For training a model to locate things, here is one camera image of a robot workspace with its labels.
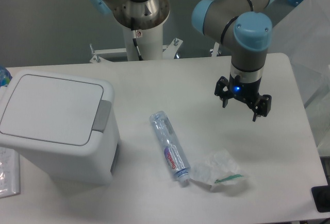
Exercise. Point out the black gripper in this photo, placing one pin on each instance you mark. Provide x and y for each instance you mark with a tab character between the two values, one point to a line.
247	93

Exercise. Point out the white push-lid trash can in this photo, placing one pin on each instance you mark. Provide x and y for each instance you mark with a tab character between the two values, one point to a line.
63	124

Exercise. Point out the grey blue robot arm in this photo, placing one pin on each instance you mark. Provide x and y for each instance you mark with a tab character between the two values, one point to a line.
238	25

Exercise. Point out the crumpled clear plastic wrapper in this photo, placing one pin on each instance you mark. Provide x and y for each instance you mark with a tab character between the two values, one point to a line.
216	170

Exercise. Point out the translucent plastic storage box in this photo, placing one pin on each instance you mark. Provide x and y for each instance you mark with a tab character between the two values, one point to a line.
303	35

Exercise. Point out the crushed clear plastic bottle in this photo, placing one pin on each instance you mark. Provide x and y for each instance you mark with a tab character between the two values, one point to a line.
173	152

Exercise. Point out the black device at table edge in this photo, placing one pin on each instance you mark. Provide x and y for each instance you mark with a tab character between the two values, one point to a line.
321	198

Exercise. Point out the blue water bottle at left edge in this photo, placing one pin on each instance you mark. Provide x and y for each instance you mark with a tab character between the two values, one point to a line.
5	77

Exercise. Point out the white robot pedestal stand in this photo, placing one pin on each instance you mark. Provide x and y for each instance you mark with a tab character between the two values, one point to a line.
160	42

